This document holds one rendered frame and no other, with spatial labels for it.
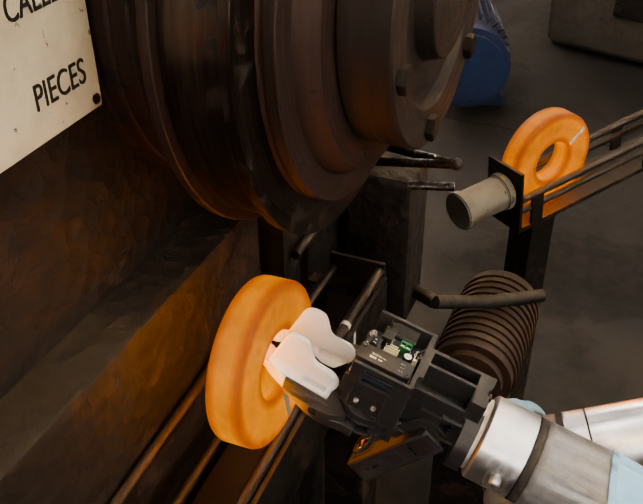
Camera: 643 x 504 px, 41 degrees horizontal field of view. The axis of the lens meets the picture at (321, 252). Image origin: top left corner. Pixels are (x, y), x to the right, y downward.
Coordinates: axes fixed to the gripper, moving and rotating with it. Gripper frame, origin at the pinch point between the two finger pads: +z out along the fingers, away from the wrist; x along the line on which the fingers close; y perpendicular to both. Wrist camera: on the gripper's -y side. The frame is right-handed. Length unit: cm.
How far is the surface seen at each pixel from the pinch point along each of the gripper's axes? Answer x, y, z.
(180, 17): 1.6, 28.5, 11.5
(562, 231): -161, -81, -32
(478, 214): -56, -16, -11
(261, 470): 2.6, -13.4, -4.0
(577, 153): -74, -10, -21
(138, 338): 5.7, 0.0, 9.4
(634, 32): -288, -69, -30
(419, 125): -14.9, 18.4, -4.5
